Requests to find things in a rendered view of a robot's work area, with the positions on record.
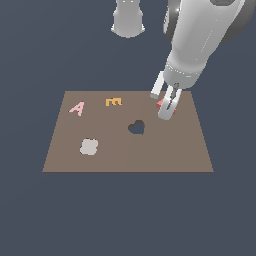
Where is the orange letter E block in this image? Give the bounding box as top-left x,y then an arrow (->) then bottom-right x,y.
105,97 -> 123,107

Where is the brown slotted board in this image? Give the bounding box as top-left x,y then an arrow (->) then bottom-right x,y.
42,90 -> 215,173

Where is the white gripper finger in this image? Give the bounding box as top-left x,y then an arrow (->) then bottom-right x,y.
149,70 -> 166,100
157,84 -> 183,121

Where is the red heart block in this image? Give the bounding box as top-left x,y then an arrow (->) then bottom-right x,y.
155,97 -> 177,115

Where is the pink letter A block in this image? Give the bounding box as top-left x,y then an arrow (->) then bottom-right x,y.
68,101 -> 86,117

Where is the grey clover-shaped block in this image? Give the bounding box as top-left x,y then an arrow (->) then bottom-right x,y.
79,138 -> 100,156

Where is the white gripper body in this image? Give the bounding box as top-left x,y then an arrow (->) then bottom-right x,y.
163,60 -> 202,90

